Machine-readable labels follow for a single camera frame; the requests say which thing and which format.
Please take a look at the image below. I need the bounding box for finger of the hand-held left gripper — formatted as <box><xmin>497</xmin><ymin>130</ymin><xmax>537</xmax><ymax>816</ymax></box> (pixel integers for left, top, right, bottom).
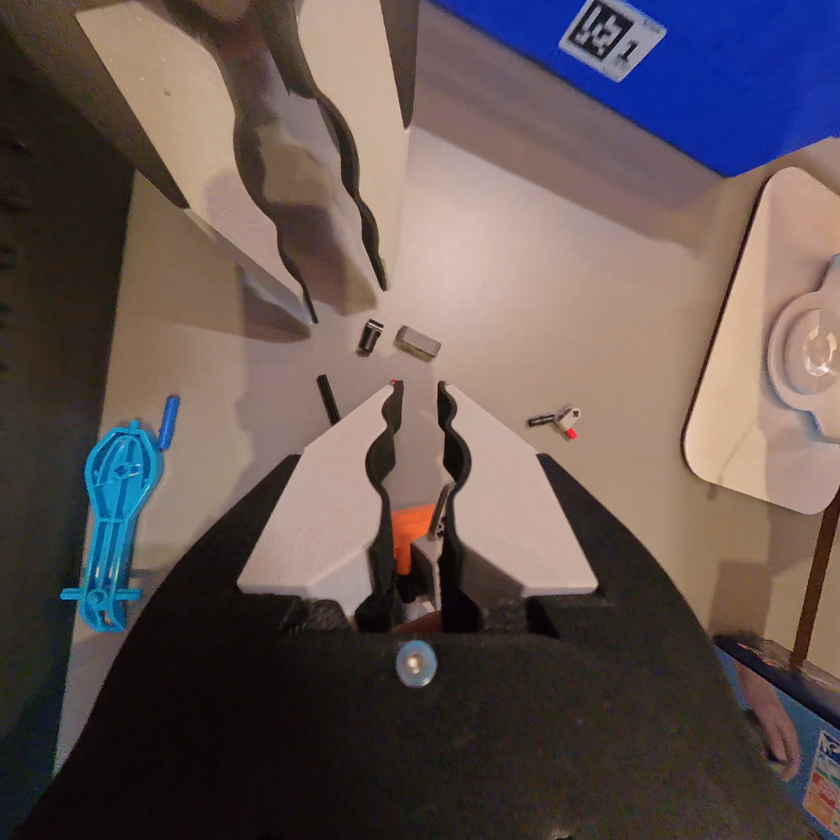
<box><xmin>258</xmin><ymin>0</ymin><xmax>404</xmax><ymax>292</ymax></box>
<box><xmin>74</xmin><ymin>0</ymin><xmax>320</xmax><ymax>326</ymax></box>

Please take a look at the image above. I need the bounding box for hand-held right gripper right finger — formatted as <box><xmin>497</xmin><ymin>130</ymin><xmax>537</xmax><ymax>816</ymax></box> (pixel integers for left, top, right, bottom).
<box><xmin>436</xmin><ymin>381</ymin><xmax>601</xmax><ymax>618</ymax></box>

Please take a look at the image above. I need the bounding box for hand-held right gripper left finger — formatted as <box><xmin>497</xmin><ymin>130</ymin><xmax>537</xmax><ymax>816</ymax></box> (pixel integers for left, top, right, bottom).
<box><xmin>236</xmin><ymin>381</ymin><xmax>405</xmax><ymax>627</ymax></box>

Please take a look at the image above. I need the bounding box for grey wheel module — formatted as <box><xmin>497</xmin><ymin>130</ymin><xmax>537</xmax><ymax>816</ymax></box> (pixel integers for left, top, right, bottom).
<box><xmin>390</xmin><ymin>482</ymin><xmax>460</xmax><ymax>621</ymax></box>

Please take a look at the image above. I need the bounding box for blue storage bin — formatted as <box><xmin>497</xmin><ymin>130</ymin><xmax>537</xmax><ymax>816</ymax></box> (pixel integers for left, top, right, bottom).
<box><xmin>427</xmin><ymin>0</ymin><xmax>840</xmax><ymax>178</ymax></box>

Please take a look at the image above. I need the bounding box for small black white red connector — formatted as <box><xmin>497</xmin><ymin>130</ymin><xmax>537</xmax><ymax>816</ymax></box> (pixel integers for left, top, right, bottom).
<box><xmin>527</xmin><ymin>407</ymin><xmax>583</xmax><ymax>441</ymax></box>

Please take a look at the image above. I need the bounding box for short grey toy beam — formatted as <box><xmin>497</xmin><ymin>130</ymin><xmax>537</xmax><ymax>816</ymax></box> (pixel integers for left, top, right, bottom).
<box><xmin>394</xmin><ymin>325</ymin><xmax>442</xmax><ymax>361</ymax></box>

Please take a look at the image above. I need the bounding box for white base board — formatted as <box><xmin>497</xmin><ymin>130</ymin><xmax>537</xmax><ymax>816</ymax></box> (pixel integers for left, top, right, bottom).
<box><xmin>681</xmin><ymin>166</ymin><xmax>840</xmax><ymax>516</ymax></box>

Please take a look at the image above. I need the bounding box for black perforated mat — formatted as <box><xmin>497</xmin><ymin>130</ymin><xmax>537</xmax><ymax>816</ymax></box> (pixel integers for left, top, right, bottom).
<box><xmin>0</xmin><ymin>26</ymin><xmax>135</xmax><ymax>788</ymax></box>

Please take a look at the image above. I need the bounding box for white round stand base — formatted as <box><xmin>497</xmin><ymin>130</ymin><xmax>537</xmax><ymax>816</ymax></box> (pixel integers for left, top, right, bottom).
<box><xmin>766</xmin><ymin>252</ymin><xmax>840</xmax><ymax>444</ymax></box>

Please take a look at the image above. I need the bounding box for dark blue toy kit box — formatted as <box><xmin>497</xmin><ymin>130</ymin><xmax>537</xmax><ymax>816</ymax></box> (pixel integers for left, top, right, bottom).
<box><xmin>712</xmin><ymin>633</ymin><xmax>840</xmax><ymax>840</ymax></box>

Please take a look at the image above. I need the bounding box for light blue toy frame piece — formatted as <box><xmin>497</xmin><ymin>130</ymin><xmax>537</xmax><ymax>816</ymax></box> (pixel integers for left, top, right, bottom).
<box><xmin>60</xmin><ymin>420</ymin><xmax>165</xmax><ymax>634</ymax></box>

